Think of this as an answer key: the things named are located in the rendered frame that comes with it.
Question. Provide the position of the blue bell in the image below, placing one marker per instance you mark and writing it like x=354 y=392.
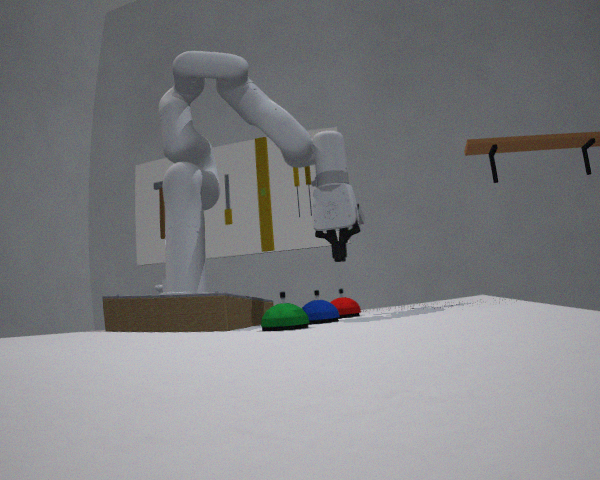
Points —
x=320 y=311

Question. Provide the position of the green dome bell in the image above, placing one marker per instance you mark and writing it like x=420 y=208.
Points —
x=289 y=316

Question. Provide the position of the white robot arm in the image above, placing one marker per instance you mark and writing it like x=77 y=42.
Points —
x=185 y=184

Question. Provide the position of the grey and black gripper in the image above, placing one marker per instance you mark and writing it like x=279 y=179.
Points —
x=333 y=210

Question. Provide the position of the red bell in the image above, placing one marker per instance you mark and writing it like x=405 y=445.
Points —
x=346 y=307

